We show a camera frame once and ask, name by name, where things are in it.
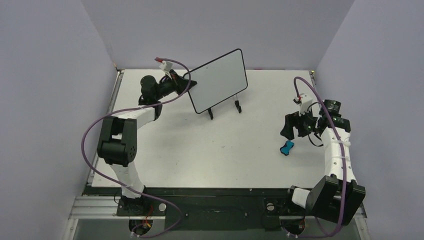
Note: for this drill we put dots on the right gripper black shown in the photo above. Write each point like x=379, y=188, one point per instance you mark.
x=301, y=125

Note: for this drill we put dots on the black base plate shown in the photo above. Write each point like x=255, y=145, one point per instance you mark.
x=294, y=215

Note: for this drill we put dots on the small whiteboard black frame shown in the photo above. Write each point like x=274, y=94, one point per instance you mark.
x=217, y=80

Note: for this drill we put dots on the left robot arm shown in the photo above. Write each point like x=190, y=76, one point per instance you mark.
x=118, y=140

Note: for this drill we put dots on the wire whiteboard stand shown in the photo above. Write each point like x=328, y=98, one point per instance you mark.
x=236, y=103

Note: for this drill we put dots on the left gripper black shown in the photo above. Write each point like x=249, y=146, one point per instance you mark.
x=178, y=83

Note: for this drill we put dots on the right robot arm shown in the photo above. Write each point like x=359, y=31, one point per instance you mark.
x=337, y=196

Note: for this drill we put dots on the aluminium left side rail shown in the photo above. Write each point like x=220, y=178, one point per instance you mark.
x=110, y=108

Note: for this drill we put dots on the blue whiteboard eraser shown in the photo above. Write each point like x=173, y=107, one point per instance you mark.
x=287, y=147

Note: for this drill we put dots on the aluminium right side rail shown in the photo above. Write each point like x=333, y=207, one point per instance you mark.
x=313, y=82

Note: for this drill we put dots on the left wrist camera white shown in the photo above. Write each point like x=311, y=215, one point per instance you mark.
x=165, y=65

